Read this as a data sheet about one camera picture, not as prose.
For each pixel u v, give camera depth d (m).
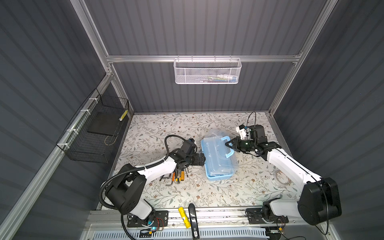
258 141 0.65
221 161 0.76
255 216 0.74
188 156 0.71
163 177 0.87
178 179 0.86
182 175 0.87
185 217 0.72
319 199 0.41
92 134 0.73
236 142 0.72
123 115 0.82
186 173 0.89
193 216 0.69
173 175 0.87
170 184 0.85
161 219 0.72
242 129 0.78
